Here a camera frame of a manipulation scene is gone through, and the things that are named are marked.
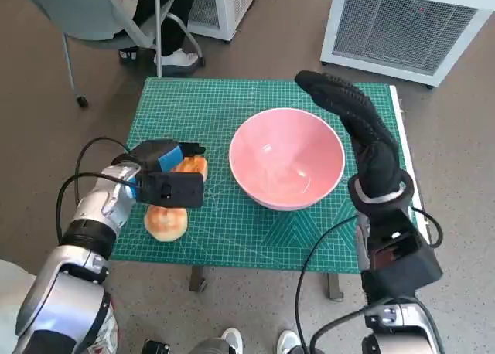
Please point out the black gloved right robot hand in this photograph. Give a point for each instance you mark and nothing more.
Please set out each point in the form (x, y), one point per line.
(371, 145)

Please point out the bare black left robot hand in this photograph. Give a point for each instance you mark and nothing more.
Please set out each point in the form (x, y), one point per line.
(154, 155)

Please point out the toy bread bun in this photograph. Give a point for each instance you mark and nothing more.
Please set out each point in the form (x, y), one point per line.
(193, 164)
(166, 222)

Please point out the pink bowl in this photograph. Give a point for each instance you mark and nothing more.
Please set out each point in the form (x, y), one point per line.
(286, 153)

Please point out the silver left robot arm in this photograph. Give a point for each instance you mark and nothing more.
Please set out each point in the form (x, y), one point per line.
(96, 203)

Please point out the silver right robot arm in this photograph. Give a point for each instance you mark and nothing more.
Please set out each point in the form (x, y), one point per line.
(406, 331)

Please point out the green cutting mat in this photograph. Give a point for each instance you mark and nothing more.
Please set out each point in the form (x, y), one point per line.
(232, 110)

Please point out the large white mesh cabinet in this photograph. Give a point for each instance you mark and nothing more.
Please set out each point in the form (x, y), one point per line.
(406, 25)

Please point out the black table leg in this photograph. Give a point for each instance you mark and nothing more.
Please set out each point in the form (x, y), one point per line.
(198, 278)
(335, 286)

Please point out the seated person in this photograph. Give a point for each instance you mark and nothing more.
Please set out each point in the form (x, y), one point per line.
(170, 21)

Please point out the grey office chair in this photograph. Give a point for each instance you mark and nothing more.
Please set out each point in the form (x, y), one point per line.
(77, 14)

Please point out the small white mesh cabinet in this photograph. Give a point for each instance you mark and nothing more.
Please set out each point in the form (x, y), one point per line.
(232, 6)

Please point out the white shoe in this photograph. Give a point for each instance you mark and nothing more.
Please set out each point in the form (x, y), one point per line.
(288, 342)
(233, 340)

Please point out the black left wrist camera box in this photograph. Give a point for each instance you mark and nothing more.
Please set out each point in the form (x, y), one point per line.
(174, 189)

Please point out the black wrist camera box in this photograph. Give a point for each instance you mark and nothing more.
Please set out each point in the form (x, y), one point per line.
(174, 189)
(417, 261)

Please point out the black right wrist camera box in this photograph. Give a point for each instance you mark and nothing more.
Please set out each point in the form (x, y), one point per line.
(417, 261)

